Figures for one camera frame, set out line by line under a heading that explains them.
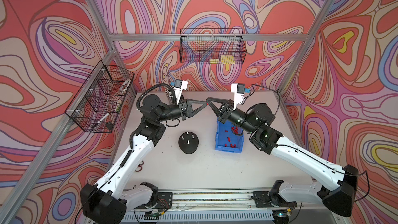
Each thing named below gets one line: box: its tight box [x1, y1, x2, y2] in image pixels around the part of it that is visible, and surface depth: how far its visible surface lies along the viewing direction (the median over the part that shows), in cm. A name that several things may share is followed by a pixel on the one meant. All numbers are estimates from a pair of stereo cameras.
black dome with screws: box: [178, 131, 199, 154], surface depth 88 cm
